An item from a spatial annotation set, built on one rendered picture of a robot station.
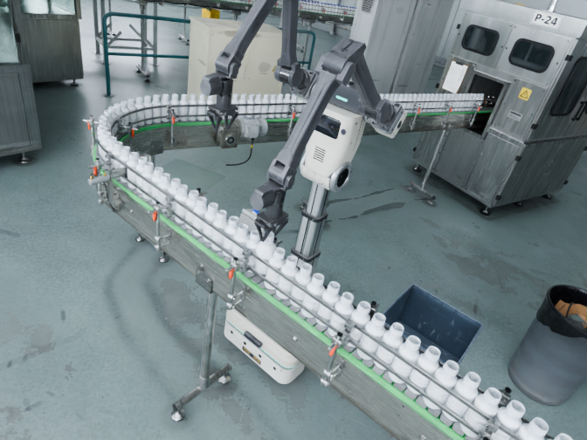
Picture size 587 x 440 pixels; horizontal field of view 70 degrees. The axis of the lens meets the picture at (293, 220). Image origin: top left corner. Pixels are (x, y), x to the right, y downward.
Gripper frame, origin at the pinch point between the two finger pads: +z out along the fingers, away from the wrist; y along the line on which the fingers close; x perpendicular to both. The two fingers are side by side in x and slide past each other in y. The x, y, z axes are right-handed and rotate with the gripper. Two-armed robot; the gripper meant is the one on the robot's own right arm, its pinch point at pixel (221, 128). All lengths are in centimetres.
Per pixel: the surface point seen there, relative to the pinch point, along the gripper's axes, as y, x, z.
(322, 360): 21, 80, 49
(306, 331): 21, 71, 42
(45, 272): 31, -119, 140
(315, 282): 17, 68, 24
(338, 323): 19, 80, 32
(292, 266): 17, 58, 25
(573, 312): -156, 153, 87
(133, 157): 16.7, -36.1, 24.5
